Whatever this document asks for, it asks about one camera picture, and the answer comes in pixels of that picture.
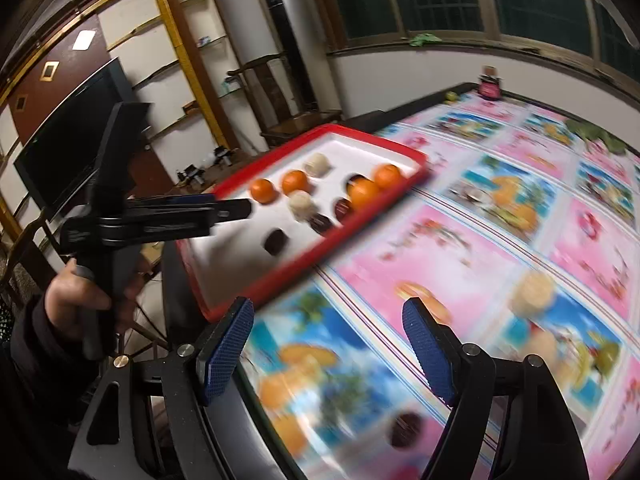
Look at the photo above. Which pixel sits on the green cloth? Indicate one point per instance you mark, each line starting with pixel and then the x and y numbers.
pixel 425 38

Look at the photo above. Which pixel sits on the small black gadget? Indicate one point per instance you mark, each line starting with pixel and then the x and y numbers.
pixel 222 157
pixel 191 174

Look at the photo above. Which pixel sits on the black television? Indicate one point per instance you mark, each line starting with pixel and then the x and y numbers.
pixel 65 145

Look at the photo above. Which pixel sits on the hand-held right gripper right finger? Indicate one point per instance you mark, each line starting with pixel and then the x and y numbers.
pixel 430 350

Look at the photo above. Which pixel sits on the printed tablecloth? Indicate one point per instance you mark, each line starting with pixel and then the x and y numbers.
pixel 450 240

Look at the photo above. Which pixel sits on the white ceiling light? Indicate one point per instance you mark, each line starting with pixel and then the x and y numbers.
pixel 86 40

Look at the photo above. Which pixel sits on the person's left forearm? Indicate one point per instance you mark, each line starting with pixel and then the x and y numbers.
pixel 40 360

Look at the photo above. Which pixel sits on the red tray with white inside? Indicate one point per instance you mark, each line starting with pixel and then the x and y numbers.
pixel 235 260

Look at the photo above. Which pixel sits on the wooden framed window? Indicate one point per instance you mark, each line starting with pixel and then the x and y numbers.
pixel 450 0

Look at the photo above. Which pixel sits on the tower air conditioner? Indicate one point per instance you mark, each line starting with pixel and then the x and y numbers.
pixel 287 35

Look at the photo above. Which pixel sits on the wooden chair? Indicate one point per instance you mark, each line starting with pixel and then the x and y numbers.
pixel 272 100

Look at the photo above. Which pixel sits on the dark jar with pink label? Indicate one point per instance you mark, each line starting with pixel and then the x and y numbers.
pixel 490 87

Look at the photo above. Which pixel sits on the person's left hand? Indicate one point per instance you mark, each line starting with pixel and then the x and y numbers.
pixel 65 295

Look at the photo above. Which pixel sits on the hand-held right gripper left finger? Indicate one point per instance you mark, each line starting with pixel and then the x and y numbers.
pixel 225 355

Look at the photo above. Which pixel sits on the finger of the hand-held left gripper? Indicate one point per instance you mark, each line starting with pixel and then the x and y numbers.
pixel 185 201
pixel 232 210

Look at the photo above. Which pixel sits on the gold framed wall shelf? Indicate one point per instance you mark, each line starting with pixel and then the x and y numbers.
pixel 165 20

